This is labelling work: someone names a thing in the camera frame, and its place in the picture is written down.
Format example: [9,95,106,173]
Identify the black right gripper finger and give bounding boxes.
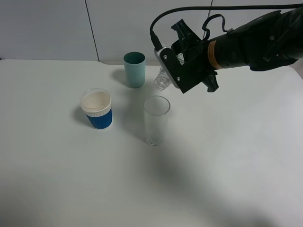
[171,19,201,45]
[202,71,219,93]

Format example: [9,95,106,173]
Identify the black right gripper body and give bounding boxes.
[170,40,214,78]

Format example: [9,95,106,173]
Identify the clear green labelled water bottle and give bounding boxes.
[154,45,179,91]

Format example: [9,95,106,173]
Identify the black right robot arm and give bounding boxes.
[161,8,303,92]

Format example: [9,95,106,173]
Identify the teal plastic cup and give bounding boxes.
[124,52,145,88]

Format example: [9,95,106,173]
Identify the blue sleeved paper cup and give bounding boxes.
[80,88,113,130]

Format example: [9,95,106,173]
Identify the clear tall drinking glass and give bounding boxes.
[143,96,171,146]

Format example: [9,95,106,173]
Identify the black camera cable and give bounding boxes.
[149,3,303,49]

